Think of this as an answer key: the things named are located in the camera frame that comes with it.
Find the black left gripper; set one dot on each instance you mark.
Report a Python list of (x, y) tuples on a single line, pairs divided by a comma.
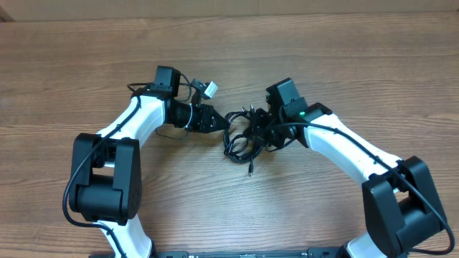
[(203, 125)]

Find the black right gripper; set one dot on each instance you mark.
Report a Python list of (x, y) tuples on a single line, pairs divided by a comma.
[(258, 116)]

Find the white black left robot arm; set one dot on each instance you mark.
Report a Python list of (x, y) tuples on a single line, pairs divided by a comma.
[(105, 186)]

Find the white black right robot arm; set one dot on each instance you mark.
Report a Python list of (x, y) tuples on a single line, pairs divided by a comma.
[(402, 209)]

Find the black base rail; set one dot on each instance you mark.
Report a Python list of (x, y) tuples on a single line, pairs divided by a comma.
[(251, 253)]

